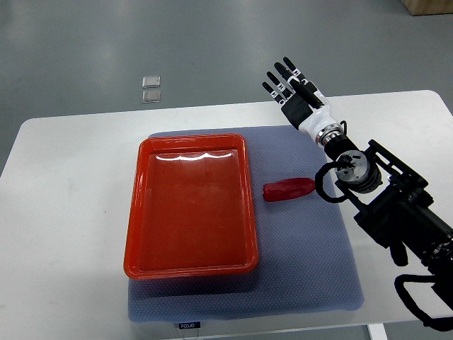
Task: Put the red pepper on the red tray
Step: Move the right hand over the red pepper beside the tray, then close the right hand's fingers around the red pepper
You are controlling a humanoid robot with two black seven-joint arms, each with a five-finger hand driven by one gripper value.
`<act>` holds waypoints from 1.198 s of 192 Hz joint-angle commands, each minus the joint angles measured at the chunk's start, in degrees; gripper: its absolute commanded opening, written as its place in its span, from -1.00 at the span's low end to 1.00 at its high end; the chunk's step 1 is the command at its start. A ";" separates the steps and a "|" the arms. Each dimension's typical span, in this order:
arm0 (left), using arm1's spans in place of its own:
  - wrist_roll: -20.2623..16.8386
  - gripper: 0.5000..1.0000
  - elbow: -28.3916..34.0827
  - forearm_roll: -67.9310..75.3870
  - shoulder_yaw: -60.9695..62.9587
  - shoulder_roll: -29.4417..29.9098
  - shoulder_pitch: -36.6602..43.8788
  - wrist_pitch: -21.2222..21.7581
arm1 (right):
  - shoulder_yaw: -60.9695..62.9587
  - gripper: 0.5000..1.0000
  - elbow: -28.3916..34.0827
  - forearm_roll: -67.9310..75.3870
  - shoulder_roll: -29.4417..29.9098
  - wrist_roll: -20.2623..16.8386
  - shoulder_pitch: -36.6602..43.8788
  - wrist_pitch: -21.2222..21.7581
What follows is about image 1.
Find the lower silver floor plate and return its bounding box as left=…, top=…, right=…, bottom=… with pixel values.
left=142, top=90, right=161, bottom=103

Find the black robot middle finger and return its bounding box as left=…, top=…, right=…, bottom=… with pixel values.
left=274, top=62, right=296, bottom=85

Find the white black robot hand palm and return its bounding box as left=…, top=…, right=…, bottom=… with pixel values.
left=281, top=80, right=343, bottom=143

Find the upper silver floor plate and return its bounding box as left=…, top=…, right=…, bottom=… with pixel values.
left=142, top=75, right=161, bottom=89

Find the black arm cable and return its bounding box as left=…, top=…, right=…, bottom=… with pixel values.
left=394, top=273, right=453, bottom=332

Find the white table leg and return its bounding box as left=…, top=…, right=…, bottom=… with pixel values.
left=367, top=323, right=388, bottom=340

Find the cardboard box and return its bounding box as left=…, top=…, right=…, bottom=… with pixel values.
left=401, top=0, right=453, bottom=16

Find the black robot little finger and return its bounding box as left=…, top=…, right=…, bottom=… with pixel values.
left=262, top=81, right=287, bottom=104

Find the silver floor plate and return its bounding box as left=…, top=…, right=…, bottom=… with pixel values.
left=142, top=90, right=161, bottom=103
left=142, top=75, right=161, bottom=89

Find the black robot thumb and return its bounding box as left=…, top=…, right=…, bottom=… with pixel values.
left=292, top=80, right=323, bottom=108

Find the blue-grey honeycomb mat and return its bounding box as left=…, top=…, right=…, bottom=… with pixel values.
left=128, top=125, right=364, bottom=323

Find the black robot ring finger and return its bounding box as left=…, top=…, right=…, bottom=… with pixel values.
left=266, top=72, right=294, bottom=98

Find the red plastic tray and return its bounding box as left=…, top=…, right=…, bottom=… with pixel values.
left=123, top=134, right=259, bottom=280

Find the black table label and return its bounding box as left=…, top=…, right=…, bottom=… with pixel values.
left=178, top=322, right=201, bottom=330

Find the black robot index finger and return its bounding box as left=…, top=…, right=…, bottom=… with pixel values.
left=282, top=57, right=304, bottom=81

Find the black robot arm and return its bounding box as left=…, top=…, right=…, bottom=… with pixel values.
left=263, top=57, right=452, bottom=286

